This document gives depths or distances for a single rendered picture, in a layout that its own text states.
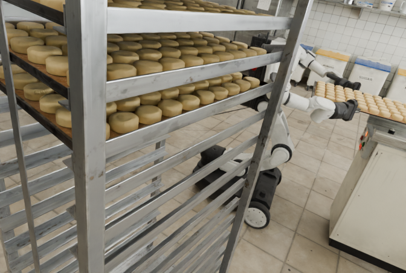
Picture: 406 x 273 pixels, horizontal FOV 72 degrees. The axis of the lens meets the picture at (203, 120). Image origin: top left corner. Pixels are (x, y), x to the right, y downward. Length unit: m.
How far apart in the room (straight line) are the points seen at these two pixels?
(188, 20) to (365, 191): 1.69
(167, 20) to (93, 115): 0.17
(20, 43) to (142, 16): 0.25
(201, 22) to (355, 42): 5.59
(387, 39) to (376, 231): 4.35
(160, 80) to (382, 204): 1.75
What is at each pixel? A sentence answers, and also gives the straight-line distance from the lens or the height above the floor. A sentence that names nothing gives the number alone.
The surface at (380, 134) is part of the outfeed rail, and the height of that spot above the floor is 0.89.
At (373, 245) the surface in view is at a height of 0.17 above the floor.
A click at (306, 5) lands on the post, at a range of 0.81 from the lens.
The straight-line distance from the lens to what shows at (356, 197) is 2.00.
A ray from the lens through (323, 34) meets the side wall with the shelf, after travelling 6.05.
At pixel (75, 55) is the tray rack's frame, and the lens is 0.33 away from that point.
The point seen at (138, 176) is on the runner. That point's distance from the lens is 0.51.
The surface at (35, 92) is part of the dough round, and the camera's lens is 0.60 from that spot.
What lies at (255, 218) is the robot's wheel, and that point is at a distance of 2.07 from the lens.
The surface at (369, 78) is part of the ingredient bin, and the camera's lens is 5.42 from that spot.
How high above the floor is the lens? 1.47
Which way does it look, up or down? 26 degrees down
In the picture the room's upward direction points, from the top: 10 degrees clockwise
